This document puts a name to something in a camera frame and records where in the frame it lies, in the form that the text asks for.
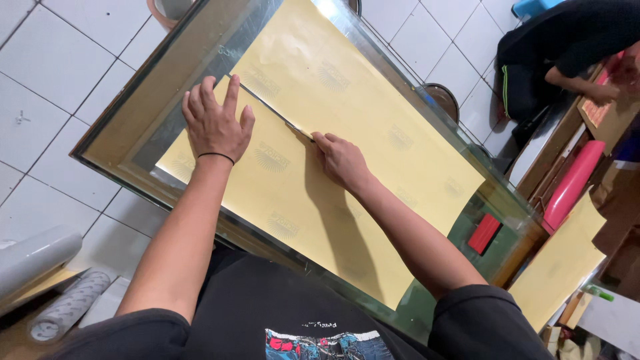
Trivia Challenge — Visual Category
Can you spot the person's right hand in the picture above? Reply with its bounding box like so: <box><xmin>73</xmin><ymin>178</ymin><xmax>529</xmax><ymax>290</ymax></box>
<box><xmin>310</xmin><ymin>131</ymin><xmax>374</xmax><ymax>195</ymax></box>

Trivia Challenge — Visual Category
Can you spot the person's left hand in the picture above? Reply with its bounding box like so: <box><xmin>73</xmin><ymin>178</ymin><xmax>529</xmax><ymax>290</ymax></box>
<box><xmin>181</xmin><ymin>75</ymin><xmax>256</xmax><ymax>165</ymax></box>

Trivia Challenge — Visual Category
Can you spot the thin cutter knife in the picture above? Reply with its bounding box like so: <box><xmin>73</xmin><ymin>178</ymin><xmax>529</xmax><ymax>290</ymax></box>
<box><xmin>285</xmin><ymin>121</ymin><xmax>317</xmax><ymax>144</ymax></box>

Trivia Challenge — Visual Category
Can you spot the large yellow backing paper sheet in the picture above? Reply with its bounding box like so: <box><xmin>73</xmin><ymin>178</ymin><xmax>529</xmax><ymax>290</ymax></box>
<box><xmin>156</xmin><ymin>0</ymin><xmax>487</xmax><ymax>311</ymax></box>

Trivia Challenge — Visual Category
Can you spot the black wristband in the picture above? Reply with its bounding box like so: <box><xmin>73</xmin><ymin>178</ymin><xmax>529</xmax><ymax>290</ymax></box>
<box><xmin>197</xmin><ymin>152</ymin><xmax>236</xmax><ymax>166</ymax></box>

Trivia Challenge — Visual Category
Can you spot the round brown stool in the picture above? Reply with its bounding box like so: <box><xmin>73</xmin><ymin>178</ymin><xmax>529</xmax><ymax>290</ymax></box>
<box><xmin>421</xmin><ymin>83</ymin><xmax>460</xmax><ymax>124</ymax></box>

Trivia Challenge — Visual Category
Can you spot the person's black printed shirt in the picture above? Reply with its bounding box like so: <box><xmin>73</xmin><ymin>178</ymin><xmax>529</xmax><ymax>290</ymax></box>
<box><xmin>44</xmin><ymin>249</ymin><xmax>557</xmax><ymax>360</ymax></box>

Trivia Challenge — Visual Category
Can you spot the red squeegee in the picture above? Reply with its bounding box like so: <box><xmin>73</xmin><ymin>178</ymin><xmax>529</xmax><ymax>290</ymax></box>
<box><xmin>467</xmin><ymin>213</ymin><xmax>503</xmax><ymax>256</ymax></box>

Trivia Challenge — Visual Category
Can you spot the brown bucket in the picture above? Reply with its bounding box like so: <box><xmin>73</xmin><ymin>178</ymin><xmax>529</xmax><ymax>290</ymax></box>
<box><xmin>146</xmin><ymin>0</ymin><xmax>197</xmax><ymax>32</ymax></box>

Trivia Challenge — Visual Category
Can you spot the wooden workbench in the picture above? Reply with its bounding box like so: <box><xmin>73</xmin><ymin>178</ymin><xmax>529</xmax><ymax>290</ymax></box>
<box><xmin>506</xmin><ymin>60</ymin><xmax>640</xmax><ymax>211</ymax></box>

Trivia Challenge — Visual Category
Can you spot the blue plastic stool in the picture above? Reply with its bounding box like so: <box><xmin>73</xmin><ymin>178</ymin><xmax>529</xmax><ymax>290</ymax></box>
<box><xmin>512</xmin><ymin>0</ymin><xmax>567</xmax><ymax>21</ymax></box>

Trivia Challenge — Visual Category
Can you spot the pink vinyl roll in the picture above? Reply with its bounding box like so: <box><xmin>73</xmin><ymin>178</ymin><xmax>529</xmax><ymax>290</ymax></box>
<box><xmin>542</xmin><ymin>140</ymin><xmax>606</xmax><ymax>234</ymax></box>

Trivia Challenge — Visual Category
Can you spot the small yellow paper sheet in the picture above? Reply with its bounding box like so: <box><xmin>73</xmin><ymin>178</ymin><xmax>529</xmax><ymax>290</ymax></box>
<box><xmin>507</xmin><ymin>192</ymin><xmax>607</xmax><ymax>334</ymax></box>

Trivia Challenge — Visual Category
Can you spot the orange patterned sheet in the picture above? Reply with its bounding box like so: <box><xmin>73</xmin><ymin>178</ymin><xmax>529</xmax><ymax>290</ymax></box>
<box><xmin>581</xmin><ymin>69</ymin><xmax>615</xmax><ymax>129</ymax></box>

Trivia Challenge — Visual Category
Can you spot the patterned grey vinyl roll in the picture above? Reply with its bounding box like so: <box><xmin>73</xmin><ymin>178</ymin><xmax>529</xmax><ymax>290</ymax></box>
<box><xmin>28</xmin><ymin>271</ymin><xmax>112</xmax><ymax>344</ymax></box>

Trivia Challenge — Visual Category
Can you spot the green-capped bottle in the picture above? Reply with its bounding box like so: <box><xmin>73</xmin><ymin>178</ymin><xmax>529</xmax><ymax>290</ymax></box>
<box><xmin>581</xmin><ymin>283</ymin><xmax>615</xmax><ymax>303</ymax></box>

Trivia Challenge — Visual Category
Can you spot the plain grey vinyl roll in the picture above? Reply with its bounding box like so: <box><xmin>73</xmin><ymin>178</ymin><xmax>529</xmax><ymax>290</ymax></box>
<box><xmin>0</xmin><ymin>225</ymin><xmax>84</xmax><ymax>302</ymax></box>

